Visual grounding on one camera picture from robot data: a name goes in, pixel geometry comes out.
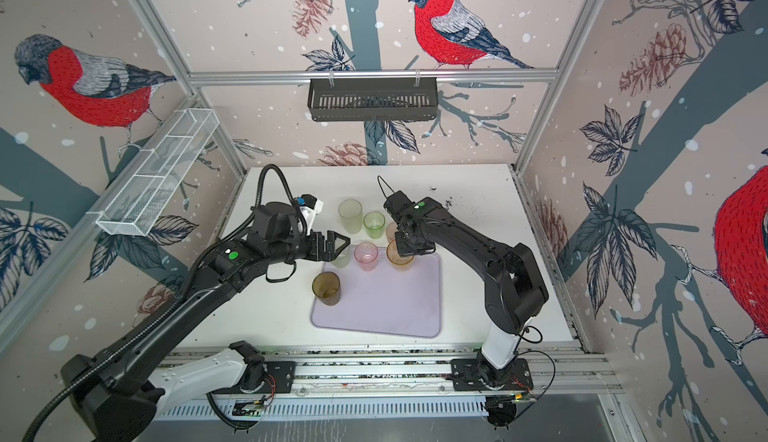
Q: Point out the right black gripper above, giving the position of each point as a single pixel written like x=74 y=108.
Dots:
x=403 y=248

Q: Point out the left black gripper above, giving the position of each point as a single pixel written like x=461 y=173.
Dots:
x=330 y=252

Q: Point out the pale green short glass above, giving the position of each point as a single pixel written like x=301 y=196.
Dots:
x=343 y=258

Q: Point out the yellow faceted glass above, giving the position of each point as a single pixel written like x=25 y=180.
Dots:
x=398 y=261

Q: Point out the pink faceted glass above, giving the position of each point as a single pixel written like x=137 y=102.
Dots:
x=366 y=255

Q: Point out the olive amber textured glass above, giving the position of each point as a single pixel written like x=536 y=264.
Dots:
x=326 y=287

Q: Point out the tall pale green glass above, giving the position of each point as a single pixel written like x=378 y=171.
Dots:
x=351 y=214

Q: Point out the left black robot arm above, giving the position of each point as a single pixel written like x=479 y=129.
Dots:
x=112 y=391

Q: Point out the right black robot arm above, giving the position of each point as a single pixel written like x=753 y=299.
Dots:
x=514 y=288

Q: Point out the lavender plastic tray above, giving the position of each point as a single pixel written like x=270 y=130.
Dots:
x=386 y=300

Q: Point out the pale pink textured glass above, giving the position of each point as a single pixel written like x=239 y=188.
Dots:
x=390 y=231

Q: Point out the small bright green glass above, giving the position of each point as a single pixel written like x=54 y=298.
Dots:
x=375 y=224

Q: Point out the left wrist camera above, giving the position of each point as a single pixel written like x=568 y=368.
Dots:
x=310 y=207

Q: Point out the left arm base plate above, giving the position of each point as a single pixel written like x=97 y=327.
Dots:
x=267 y=378

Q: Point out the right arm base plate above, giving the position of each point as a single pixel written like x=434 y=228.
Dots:
x=479 y=375

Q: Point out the black hanging wire basket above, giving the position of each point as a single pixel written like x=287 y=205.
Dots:
x=373 y=99

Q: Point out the aluminium front rail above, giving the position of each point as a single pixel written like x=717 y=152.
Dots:
x=415 y=370

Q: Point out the white mesh wall shelf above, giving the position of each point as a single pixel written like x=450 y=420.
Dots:
x=142 y=199

